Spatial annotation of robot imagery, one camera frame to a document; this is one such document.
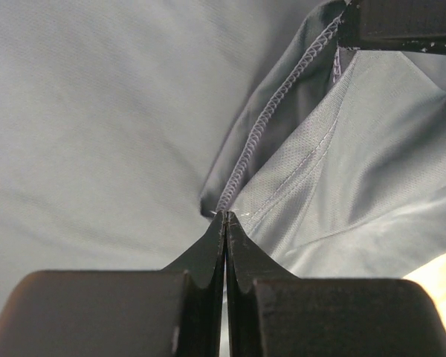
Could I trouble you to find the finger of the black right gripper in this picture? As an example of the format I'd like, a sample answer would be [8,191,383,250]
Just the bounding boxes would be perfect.
[337,0,446,55]

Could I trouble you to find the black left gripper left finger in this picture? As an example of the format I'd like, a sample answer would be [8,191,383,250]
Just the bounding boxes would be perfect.
[0,213,225,356]

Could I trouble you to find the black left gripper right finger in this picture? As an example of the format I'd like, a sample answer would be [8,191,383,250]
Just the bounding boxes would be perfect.
[225,212,446,356]

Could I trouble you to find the grey t-shirt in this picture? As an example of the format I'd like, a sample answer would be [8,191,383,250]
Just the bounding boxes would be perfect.
[0,1,446,314]

